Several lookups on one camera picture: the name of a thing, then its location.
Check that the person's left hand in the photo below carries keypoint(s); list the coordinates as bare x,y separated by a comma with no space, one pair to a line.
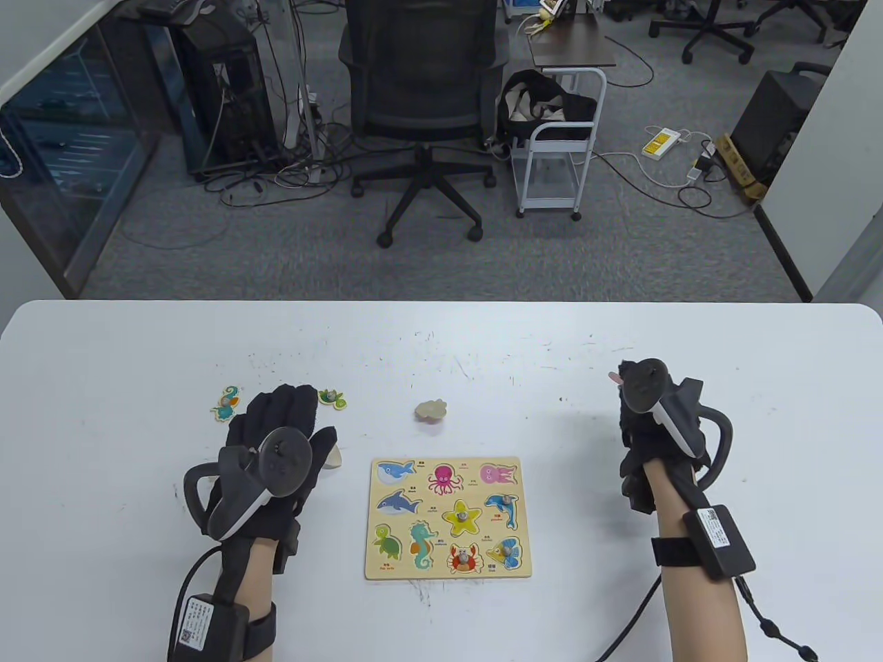
276,414

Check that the cardboard box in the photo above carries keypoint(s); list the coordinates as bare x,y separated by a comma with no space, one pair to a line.
739,169

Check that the white desk leg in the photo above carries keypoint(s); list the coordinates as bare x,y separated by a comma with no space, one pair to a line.
307,103

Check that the plain wooden puzzle piece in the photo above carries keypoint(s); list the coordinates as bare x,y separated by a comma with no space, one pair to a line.
335,458
431,411

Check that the black mesh office chair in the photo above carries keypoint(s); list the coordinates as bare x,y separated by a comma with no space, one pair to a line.
421,69

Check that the wooden animal puzzle frame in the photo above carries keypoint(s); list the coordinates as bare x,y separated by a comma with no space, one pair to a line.
428,502

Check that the black computer tower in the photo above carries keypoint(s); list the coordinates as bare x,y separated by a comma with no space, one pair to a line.
234,89

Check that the red crab puzzle piece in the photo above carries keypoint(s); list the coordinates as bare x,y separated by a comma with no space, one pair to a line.
463,558

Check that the yellow white power strip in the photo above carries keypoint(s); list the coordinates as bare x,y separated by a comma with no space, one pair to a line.
660,143

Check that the black keyboard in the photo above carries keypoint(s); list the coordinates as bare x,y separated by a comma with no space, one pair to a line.
169,8

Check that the seahorse puzzle piece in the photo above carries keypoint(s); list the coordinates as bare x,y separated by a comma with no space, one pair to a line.
226,403

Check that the black cabinet box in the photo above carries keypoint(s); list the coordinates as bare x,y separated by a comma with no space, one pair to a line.
776,117

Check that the dark brown side desk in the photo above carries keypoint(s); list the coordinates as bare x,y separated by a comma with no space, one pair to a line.
572,45

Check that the black bag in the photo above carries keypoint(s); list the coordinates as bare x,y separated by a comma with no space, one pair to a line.
531,86

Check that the yellow blue fish puzzle piece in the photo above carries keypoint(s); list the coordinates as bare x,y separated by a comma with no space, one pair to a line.
505,552

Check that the yellow starfish puzzle piece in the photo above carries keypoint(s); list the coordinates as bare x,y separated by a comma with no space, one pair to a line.
459,524

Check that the power adapter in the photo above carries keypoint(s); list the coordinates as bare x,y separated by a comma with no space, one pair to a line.
702,165

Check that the black white handheld controller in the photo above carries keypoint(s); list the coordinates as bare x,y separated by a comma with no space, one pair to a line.
286,462
645,386

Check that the person's right forearm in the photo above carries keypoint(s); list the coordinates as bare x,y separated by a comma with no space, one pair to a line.
697,607

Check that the black labelled wrist box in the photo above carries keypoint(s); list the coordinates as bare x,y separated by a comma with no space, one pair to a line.
203,627
717,541

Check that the person's left forearm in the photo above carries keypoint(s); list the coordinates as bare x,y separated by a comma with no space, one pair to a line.
254,576

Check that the green turtle puzzle piece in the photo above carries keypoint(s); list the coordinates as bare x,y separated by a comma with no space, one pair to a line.
334,398

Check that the glass partition panel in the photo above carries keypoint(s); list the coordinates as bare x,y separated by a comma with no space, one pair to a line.
76,158

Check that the black swivel office chair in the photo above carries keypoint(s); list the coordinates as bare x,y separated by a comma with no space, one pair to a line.
800,10
714,27

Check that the white rolling cart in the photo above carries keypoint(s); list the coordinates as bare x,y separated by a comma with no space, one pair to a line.
562,129

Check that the person's right hand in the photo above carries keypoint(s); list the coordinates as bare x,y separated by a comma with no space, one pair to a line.
641,441

